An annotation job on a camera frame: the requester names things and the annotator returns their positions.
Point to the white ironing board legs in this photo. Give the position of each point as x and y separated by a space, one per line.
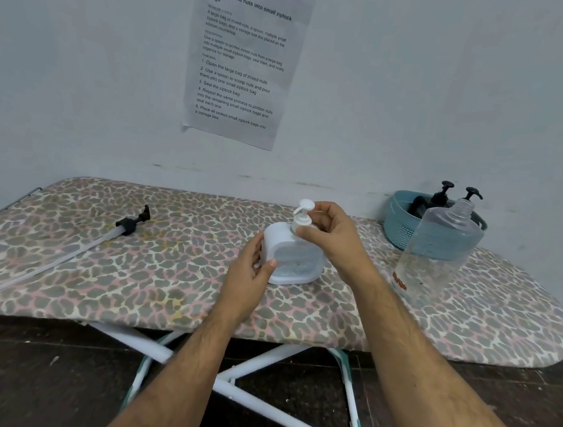
263 403

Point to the small white pump head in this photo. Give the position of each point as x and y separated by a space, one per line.
302 218

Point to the white square soap dispenser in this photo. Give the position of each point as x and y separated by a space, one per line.
296 262

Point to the black pump with long tube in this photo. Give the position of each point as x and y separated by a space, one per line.
126 225

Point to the teal plastic basket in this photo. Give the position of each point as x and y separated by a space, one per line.
399 227

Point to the person's right hand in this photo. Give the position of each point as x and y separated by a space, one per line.
338 246

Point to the person's right forearm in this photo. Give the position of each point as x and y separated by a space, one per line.
443 385

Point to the transparent bottle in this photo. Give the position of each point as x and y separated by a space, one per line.
436 255

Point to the person's left forearm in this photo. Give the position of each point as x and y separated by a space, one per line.
171 384

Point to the printed paper sheet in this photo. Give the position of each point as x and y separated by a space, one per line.
247 58

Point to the person's left hand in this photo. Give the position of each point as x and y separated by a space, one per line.
244 287

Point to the black square dispenser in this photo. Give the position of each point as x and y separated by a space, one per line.
418 206

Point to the leopard print ironing board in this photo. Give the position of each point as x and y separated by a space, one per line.
106 278

